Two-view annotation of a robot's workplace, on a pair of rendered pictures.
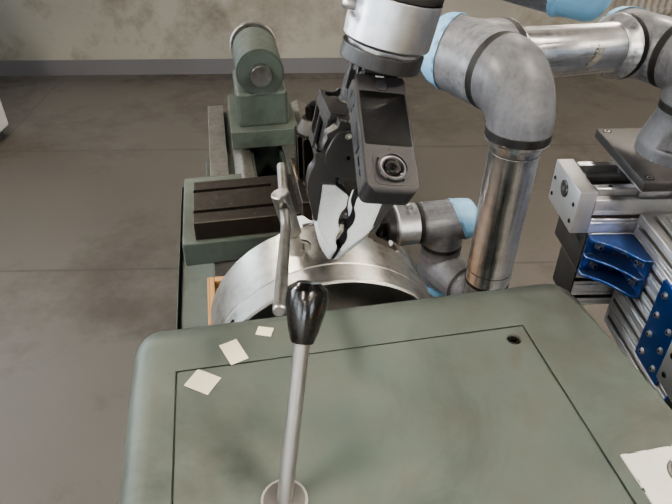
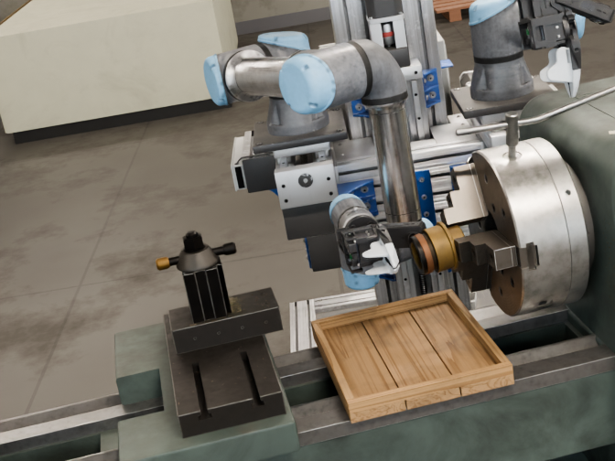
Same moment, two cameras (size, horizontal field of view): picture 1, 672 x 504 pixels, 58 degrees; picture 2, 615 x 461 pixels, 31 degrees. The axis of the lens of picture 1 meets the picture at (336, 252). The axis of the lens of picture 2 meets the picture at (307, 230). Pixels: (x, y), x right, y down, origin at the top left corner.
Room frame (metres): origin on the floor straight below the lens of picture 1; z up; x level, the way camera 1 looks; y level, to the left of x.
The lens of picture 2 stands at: (0.88, 1.95, 1.87)
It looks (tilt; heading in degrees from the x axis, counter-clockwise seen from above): 21 degrees down; 274
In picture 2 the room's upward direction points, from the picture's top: 10 degrees counter-clockwise
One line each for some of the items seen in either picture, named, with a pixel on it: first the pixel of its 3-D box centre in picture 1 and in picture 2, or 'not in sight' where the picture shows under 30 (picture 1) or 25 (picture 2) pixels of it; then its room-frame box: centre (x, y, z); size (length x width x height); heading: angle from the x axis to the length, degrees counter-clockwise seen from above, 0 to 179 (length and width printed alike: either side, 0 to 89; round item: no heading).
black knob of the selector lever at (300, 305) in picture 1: (307, 310); not in sight; (0.34, 0.02, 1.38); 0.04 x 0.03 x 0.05; 11
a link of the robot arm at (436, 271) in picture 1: (444, 269); (365, 258); (0.91, -0.21, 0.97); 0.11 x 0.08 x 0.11; 30
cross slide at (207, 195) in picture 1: (288, 201); (219, 359); (1.21, 0.11, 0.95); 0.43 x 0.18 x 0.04; 101
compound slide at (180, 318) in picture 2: (317, 186); (224, 319); (1.19, 0.04, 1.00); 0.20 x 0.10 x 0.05; 11
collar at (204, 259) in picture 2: (314, 123); (196, 255); (1.22, 0.05, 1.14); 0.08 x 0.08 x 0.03
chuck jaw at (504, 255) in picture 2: not in sight; (494, 251); (0.68, 0.12, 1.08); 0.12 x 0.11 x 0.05; 101
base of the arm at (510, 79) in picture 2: not in sight; (500, 71); (0.53, -0.65, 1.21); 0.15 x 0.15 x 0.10
